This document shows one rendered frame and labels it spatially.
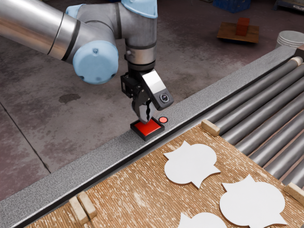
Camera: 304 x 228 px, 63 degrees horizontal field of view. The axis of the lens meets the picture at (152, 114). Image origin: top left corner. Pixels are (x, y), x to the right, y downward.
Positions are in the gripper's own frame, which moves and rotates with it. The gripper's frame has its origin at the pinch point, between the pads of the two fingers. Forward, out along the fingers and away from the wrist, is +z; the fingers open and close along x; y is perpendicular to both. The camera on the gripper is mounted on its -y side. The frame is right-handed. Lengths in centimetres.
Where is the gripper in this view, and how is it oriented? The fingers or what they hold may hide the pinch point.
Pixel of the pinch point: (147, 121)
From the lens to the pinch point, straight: 73.9
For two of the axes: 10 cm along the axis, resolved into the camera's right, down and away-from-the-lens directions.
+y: -6.4, -5.2, 5.7
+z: -0.1, 7.5, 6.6
